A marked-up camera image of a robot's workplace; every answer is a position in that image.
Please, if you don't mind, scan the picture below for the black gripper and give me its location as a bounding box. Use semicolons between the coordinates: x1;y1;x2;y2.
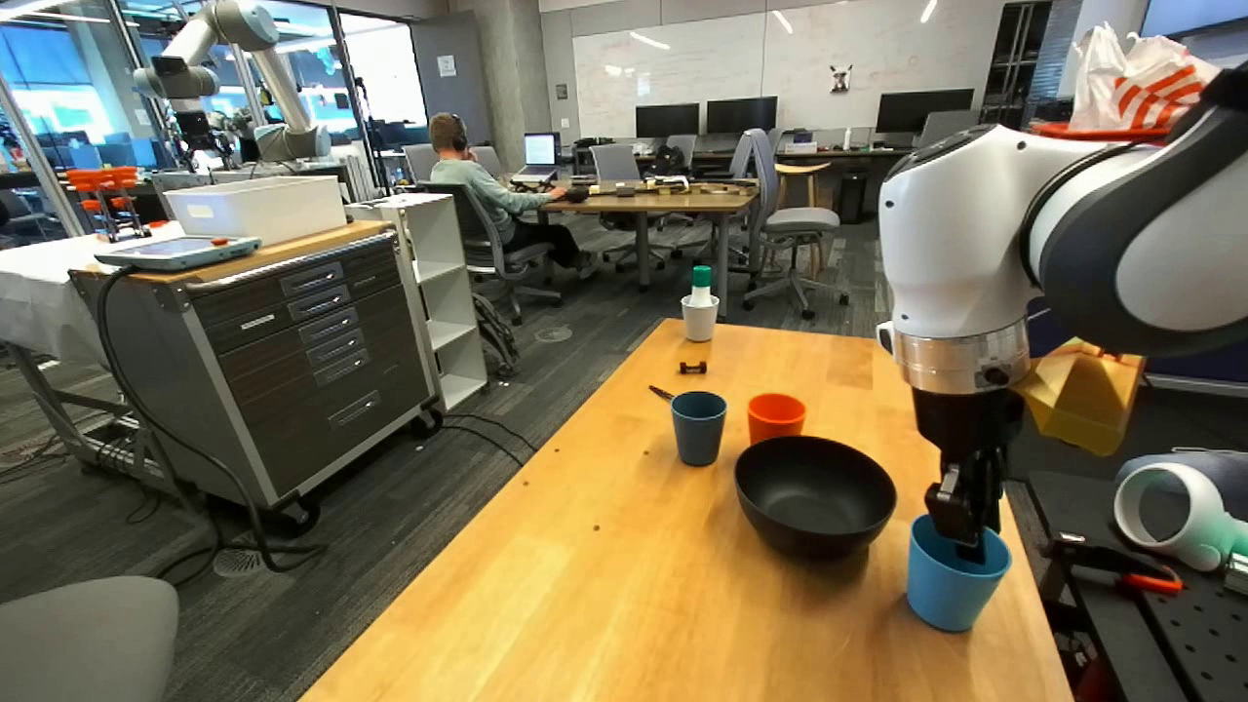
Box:
910;385;1029;565

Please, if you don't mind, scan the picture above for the light blue plastic cup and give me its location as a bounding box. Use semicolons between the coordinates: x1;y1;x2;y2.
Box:
906;515;1014;637

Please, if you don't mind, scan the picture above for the orange plastic cup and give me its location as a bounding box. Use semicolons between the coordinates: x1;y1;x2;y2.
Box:
746;388;812;447

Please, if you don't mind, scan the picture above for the dark teal plastic cup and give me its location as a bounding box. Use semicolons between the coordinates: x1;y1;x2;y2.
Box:
668;385;728;473

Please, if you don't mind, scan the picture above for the black bowl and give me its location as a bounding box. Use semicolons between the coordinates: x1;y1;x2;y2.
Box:
734;434;902;568

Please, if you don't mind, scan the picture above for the pale cylindrical device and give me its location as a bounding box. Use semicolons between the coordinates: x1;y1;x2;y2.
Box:
1107;447;1248;577

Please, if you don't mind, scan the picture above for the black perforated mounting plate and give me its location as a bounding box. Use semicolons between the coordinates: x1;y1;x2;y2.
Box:
1027;465;1248;702

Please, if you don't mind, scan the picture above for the white plastic container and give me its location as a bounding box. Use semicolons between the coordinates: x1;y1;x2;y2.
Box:
678;261;722;347

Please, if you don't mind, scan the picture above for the grey swivel chair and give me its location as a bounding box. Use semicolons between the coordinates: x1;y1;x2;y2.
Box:
728;123;851;325

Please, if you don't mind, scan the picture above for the black monitor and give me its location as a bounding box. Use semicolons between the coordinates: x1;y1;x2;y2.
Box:
873;87;980;138
630;97;703;140
703;92;778;138

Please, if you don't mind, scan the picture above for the wooden office table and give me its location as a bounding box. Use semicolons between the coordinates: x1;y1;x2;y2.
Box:
540;180;761;317

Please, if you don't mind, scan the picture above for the white orange striped bag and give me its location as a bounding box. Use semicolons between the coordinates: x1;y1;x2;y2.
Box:
1036;21;1223;143

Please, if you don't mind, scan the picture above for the black mesh office chair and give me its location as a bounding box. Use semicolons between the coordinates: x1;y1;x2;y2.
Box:
410;180;564;325

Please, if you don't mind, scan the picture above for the white shelf unit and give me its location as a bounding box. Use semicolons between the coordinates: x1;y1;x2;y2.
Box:
375;190;490;413

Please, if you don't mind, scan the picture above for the seated person green shirt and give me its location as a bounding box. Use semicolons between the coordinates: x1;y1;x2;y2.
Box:
423;108;579;275

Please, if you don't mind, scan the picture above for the grey drawer tool cabinet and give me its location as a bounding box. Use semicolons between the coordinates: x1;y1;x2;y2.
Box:
71;214;446;517

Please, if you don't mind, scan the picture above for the white box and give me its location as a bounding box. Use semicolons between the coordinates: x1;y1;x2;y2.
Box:
160;171;349;249

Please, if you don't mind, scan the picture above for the grey laptop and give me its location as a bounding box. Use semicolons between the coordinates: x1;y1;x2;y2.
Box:
88;230;266;273

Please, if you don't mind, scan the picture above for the grey office chair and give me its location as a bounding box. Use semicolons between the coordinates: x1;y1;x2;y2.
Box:
0;572;184;702

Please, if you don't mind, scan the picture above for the orange equipment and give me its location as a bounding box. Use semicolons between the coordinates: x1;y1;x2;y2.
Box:
58;165;140;218

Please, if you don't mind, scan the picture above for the yellow wrist camera mount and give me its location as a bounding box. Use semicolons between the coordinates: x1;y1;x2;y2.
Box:
1019;335;1146;460

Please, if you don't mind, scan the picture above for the red handled tool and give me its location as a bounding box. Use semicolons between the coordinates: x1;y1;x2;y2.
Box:
1036;537;1184;602

